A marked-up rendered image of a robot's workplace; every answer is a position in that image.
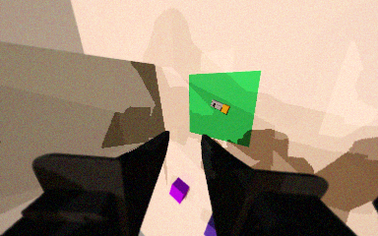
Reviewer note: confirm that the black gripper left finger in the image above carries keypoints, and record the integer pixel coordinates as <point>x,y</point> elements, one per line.
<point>132,177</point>

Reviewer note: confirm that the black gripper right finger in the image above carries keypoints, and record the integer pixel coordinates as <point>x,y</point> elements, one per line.
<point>233,185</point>

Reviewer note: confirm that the purple cube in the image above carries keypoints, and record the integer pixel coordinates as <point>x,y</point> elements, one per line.
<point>210,229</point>

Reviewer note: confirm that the magenta cube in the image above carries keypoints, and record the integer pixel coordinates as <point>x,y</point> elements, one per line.
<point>179,189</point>

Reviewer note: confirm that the green flat square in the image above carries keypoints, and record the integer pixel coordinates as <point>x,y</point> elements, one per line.
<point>238,90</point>

